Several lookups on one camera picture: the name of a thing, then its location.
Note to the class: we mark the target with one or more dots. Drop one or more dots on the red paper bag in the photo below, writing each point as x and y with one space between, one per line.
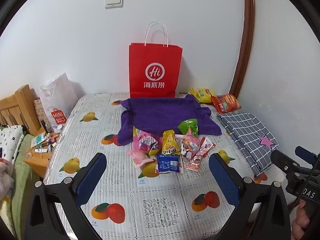
155 62

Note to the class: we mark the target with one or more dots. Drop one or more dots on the white ointment tube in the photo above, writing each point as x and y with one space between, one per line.
42 150

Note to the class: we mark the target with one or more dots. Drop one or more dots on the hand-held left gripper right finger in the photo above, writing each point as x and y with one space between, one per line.
225 180

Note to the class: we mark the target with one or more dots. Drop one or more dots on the yellow chips bag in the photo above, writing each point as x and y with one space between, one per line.
202 95

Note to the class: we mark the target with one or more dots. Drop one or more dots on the wooden headboard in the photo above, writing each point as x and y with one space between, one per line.
22 100

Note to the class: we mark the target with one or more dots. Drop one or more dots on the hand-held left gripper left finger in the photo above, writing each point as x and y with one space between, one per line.
91 180

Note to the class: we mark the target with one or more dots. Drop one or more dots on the pink bear strip packet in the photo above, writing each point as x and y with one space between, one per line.
193 163

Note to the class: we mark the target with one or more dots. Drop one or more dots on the yellow triangular snack packet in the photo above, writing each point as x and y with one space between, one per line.
171 142

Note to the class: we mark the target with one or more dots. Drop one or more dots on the red chips bag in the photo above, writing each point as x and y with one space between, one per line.
225 103

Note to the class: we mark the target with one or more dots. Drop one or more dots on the green blanket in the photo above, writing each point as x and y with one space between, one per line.
22 180

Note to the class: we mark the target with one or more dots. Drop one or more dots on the red white strip packet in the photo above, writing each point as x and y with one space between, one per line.
206 147

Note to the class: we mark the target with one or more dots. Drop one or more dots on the small yellow packet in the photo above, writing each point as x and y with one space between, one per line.
153 152

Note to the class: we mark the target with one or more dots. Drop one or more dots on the person's right hand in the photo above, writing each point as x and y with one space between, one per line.
303 222

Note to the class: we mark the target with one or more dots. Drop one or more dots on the pink purple candy packet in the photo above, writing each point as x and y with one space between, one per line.
146 141

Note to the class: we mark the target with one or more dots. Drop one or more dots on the wooden nightstand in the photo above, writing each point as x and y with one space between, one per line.
37 163

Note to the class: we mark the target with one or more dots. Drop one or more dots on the purple towel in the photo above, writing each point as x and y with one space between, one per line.
160 115

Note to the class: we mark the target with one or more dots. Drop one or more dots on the patterned paper gift bag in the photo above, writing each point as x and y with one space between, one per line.
40 112

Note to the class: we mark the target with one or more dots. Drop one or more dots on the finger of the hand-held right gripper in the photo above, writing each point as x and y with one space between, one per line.
306 153
282 160

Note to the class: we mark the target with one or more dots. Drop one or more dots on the green triangular snack packet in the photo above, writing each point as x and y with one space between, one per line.
188 127

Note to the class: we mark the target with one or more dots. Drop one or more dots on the white plastic shopping bag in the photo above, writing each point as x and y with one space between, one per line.
60 97

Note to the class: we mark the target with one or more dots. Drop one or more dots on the white light switch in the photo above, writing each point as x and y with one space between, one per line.
114 1

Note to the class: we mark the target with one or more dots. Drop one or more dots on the blue snack packet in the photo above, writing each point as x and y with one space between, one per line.
168 164

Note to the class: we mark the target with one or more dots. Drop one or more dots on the pale pink cartoon snack packet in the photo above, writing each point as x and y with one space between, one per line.
190 143

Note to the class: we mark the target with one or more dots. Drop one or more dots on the brown wooden door frame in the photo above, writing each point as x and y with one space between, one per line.
246 42

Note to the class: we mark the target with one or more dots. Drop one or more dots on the teal white tube box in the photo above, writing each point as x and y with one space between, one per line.
38 139

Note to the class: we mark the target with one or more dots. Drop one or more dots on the light pink packet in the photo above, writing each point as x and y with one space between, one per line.
140 158

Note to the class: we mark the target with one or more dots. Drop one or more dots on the pink white cloth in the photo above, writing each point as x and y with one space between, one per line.
5 177

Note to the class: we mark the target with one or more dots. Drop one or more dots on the white floral pillow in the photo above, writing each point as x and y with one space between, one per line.
10 140

